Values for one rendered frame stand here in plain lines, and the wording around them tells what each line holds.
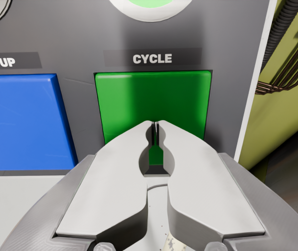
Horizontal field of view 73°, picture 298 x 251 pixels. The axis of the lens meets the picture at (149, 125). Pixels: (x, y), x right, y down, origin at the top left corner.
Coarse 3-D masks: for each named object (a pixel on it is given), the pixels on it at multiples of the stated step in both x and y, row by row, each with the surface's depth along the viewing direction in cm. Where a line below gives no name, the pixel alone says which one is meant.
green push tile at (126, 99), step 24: (120, 72) 13; (144, 72) 13; (168, 72) 13; (192, 72) 13; (120, 96) 13; (144, 96) 13; (168, 96) 13; (192, 96) 13; (120, 120) 14; (144, 120) 14; (168, 120) 14; (192, 120) 14
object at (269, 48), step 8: (288, 0) 28; (296, 0) 27; (288, 8) 29; (296, 8) 28; (280, 16) 30; (288, 16) 29; (280, 24) 31; (288, 24) 30; (272, 32) 32; (280, 32) 31; (272, 40) 33; (280, 40) 33; (272, 48) 34; (264, 56) 36; (264, 64) 37
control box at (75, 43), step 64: (0, 0) 11; (64, 0) 11; (128, 0) 11; (192, 0) 11; (256, 0) 11; (0, 64) 13; (64, 64) 13; (128, 64) 13; (192, 64) 13; (256, 64) 13
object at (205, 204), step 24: (168, 144) 10; (192, 144) 10; (168, 168) 10; (192, 168) 8; (216, 168) 8; (168, 192) 7; (192, 192) 7; (216, 192) 7; (240, 192) 7; (168, 216) 8; (192, 216) 6; (216, 216) 6; (240, 216) 6; (192, 240) 7; (216, 240) 6
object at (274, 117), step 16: (288, 32) 33; (288, 48) 35; (272, 64) 38; (272, 80) 41; (288, 80) 40; (256, 96) 46; (272, 96) 44; (288, 96) 43; (256, 112) 50; (272, 112) 48; (288, 112) 46; (256, 128) 55; (272, 128) 52; (288, 128) 50; (256, 144) 61; (272, 144) 57; (240, 160) 72; (256, 160) 68
